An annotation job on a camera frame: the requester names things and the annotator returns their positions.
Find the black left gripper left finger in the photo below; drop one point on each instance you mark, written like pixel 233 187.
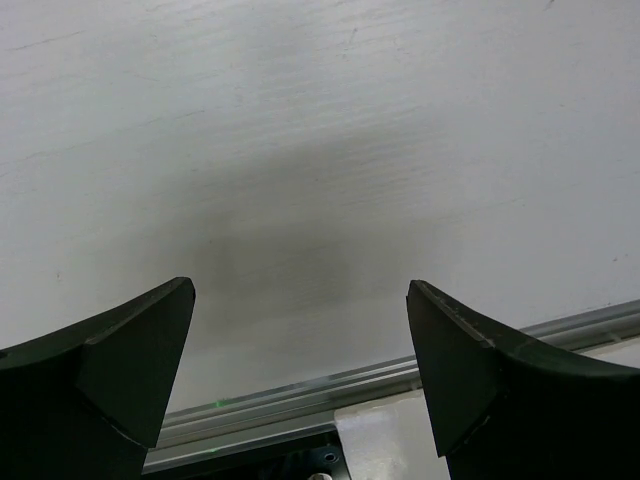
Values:
pixel 88 401

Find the aluminium table rail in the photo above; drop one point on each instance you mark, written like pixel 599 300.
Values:
pixel 233 426

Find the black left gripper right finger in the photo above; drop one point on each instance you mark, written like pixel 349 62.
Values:
pixel 505 405

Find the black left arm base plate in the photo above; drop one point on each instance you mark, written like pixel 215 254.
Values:
pixel 318 455

